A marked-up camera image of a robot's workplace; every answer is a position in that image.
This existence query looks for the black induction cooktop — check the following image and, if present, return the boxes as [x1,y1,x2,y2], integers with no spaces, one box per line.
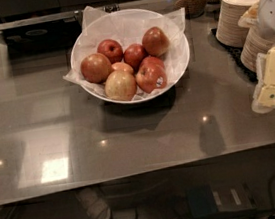
[0,18,82,59]

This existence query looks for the red apple with sticker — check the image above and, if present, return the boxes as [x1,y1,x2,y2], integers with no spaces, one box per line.
[135,63,167,93]

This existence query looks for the black rubber mat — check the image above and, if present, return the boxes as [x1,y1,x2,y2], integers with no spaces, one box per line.
[211,29,258,83]

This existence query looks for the blue box under table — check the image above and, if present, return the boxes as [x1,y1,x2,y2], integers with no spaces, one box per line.
[186,185,218,219]

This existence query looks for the dark red apple back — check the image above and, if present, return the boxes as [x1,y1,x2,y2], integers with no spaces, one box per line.
[96,39,123,63]

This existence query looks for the white paper bowl liner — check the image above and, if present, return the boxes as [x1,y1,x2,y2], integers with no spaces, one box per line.
[53,0,197,111]

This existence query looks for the small orange apple middle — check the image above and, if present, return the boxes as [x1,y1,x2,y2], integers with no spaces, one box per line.
[112,62,135,75]

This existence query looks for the white bowl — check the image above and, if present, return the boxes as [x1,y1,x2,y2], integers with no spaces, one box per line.
[64,1,197,112]

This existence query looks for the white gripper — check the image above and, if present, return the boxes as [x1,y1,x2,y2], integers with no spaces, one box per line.
[238,0,275,114]

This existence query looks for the yellow-green apple front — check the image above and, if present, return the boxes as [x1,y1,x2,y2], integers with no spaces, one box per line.
[104,70,137,101]

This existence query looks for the front stack paper plates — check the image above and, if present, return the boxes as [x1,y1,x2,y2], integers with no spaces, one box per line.
[240,25,273,72]

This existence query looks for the tall stack paper plates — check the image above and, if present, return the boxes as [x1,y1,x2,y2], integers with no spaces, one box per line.
[215,0,257,48]

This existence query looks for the grey power strip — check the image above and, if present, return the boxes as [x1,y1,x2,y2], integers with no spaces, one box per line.
[76,187,112,219]

